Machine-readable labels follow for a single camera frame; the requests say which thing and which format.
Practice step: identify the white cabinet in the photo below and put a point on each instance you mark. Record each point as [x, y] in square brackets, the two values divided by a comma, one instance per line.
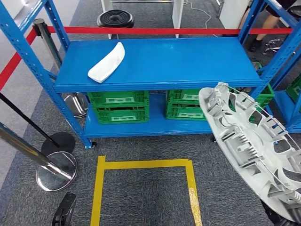
[232, 14]

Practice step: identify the white curved plastic car part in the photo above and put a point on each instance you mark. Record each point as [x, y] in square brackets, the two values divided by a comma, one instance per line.
[105, 65]

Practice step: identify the black round stool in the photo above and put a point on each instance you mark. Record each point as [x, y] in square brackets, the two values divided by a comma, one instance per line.
[115, 18]

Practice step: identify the chrome stanchion with black cap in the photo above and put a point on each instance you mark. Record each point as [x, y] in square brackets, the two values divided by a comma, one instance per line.
[45, 40]

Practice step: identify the dark left robot hand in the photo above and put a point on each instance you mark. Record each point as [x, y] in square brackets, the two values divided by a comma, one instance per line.
[63, 212]

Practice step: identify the chrome swivel chair base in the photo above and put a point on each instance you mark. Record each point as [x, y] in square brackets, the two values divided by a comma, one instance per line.
[274, 44]

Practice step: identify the grey plastic wheel hubcap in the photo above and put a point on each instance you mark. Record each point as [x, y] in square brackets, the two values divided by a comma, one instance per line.
[223, 124]

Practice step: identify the red barrier belt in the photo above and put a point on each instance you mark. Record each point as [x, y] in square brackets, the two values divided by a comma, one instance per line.
[13, 62]
[164, 31]

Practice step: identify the person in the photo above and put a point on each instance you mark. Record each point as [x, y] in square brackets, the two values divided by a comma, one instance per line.
[268, 26]

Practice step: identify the blue metal shelf rack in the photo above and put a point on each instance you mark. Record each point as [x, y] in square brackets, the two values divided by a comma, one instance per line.
[160, 62]
[285, 112]

